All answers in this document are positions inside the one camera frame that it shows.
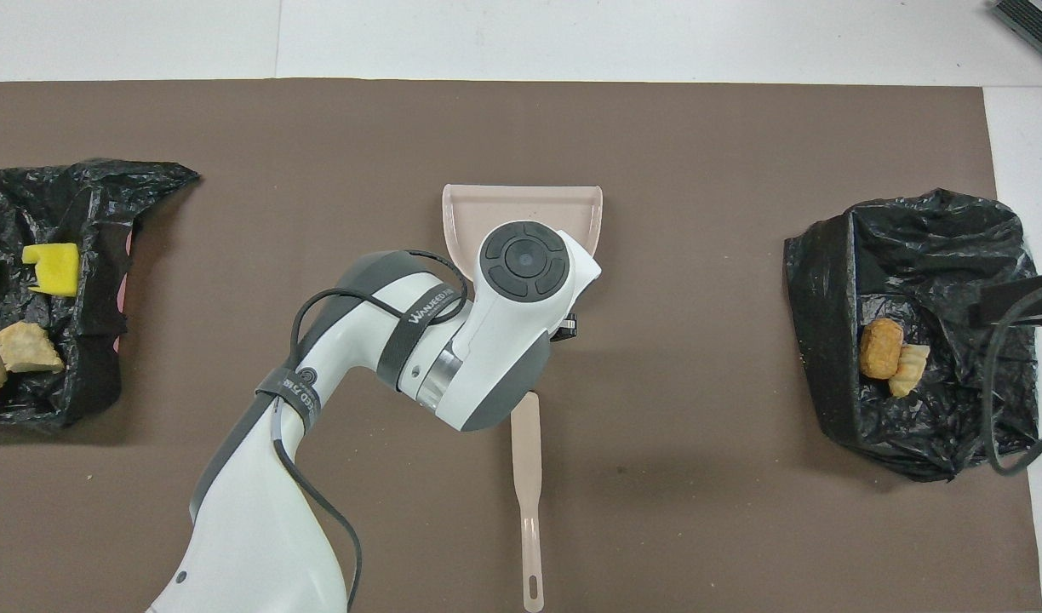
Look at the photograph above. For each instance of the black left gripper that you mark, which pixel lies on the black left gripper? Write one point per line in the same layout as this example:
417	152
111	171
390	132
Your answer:
567	327

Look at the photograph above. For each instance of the pale orange sponge chunk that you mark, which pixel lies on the pale orange sponge chunk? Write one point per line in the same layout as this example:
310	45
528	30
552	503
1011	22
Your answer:
908	370

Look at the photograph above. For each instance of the beige plastic dustpan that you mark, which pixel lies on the beige plastic dustpan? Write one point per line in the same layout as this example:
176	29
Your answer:
521	200

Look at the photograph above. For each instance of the beige hand brush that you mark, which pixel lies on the beige hand brush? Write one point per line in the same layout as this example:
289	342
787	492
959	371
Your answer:
527	460

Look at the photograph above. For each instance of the orange brown sponge chunk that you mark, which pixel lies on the orange brown sponge chunk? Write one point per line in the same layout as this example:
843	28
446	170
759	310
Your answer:
880	347

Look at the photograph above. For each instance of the jagged yellow green sponge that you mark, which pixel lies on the jagged yellow green sponge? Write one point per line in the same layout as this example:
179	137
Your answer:
57	271

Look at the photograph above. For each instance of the pale beige sponge chunk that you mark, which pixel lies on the pale beige sponge chunk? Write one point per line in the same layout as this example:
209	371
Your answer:
27	349

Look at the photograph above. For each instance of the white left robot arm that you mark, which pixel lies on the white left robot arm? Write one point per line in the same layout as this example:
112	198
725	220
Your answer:
521	260

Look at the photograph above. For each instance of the pink bin under bag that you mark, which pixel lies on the pink bin under bag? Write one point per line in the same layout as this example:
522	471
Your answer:
122	294

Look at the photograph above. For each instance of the torn black bag lined bin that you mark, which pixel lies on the torn black bag lined bin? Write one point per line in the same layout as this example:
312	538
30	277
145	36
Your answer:
87	213

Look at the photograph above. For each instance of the brown table mat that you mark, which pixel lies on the brown table mat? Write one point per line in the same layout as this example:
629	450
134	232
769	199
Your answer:
487	136

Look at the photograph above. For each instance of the dark ribbed panel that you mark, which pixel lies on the dark ribbed panel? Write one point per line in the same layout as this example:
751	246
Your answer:
1036	25

